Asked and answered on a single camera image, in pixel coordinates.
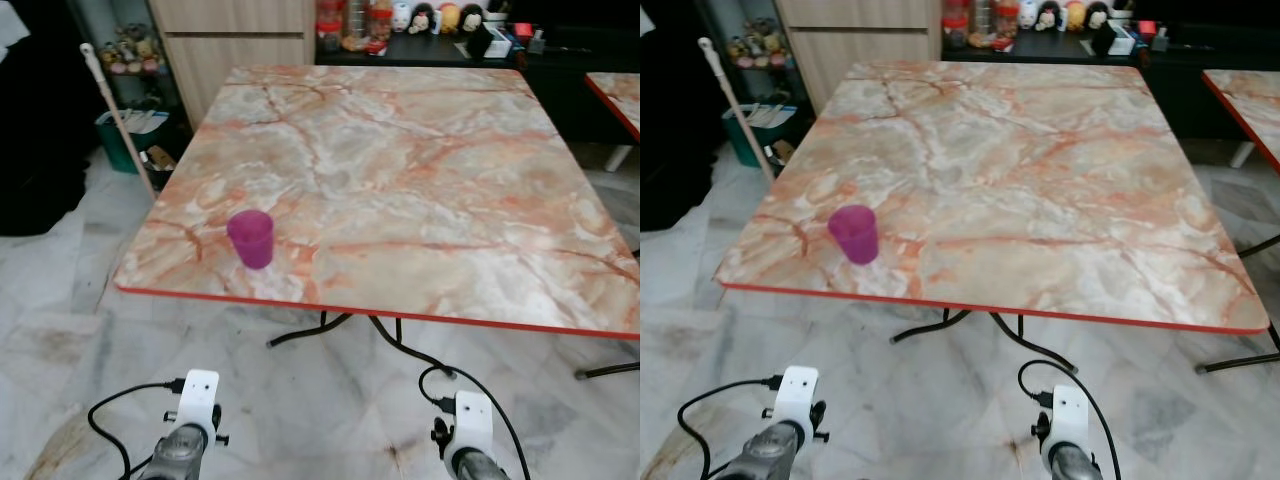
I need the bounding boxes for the large black fabric mass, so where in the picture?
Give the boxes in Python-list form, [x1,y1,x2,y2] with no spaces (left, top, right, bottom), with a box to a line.
[0,0,104,238]
[640,0,728,233]

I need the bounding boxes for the green bin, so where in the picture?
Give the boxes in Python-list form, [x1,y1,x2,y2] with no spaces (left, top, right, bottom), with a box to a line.
[721,102,802,168]
[95,108,173,175]

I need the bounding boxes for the red edged marble side table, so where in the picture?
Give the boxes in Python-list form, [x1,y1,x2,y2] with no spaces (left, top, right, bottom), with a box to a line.
[1202,69,1280,177]
[585,72,641,143]

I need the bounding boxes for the white papers in bin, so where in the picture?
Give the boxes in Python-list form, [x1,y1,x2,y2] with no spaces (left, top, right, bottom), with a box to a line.
[112,108,171,134]
[742,102,800,129]

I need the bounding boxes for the purple plastic cup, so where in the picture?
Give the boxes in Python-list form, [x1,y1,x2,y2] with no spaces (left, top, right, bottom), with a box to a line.
[226,210,276,271]
[827,205,881,266]

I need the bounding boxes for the cluster of plush toys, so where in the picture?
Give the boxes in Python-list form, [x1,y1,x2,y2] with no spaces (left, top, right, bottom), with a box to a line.
[727,28,779,71]
[97,22,167,77]

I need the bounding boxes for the dark shelf unit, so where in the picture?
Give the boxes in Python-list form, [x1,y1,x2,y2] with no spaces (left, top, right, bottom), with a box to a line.
[693,0,804,166]
[68,0,193,173]

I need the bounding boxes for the orange marble pattern table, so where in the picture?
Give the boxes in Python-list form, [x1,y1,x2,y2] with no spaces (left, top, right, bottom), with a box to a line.
[714,61,1272,336]
[112,65,641,342]

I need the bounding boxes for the black metal table legs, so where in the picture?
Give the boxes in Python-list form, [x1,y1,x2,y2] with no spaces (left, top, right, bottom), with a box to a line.
[890,235,1280,376]
[267,311,641,382]

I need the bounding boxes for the light wooden cabinet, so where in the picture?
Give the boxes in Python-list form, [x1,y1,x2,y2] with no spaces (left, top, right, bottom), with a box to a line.
[148,0,318,129]
[774,0,944,114]

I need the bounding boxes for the red lidded jar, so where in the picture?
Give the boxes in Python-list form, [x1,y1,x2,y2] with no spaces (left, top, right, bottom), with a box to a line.
[366,0,394,54]
[942,0,970,50]
[993,0,1021,48]
[316,0,344,52]

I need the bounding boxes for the clear glass jar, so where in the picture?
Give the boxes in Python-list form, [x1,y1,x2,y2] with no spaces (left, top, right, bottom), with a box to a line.
[342,0,369,52]
[968,0,995,49]

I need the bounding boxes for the wooden mop handle white tip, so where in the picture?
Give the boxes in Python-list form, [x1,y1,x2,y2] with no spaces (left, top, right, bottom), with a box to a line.
[79,42,158,202]
[696,37,778,185]

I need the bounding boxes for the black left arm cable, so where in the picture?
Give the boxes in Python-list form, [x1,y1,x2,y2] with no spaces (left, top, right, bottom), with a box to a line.
[87,378,188,480]
[677,375,786,480]

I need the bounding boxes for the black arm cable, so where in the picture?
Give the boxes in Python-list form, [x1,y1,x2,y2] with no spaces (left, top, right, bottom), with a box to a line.
[1017,359,1128,480]
[87,378,188,480]
[417,364,532,480]
[677,375,786,480]

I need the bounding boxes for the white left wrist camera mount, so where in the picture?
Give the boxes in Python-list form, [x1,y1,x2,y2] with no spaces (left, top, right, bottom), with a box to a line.
[176,369,222,431]
[773,365,822,428]

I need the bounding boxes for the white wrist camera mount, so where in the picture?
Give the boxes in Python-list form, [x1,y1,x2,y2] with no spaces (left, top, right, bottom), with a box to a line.
[452,390,495,458]
[773,365,822,428]
[176,369,222,431]
[1049,385,1092,453]

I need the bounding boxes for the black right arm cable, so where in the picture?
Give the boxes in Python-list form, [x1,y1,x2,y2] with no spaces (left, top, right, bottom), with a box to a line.
[1017,359,1128,480]
[417,364,532,480]

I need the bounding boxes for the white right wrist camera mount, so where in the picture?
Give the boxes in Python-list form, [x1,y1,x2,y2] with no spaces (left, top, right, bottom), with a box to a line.
[452,390,495,458]
[1049,385,1092,453]

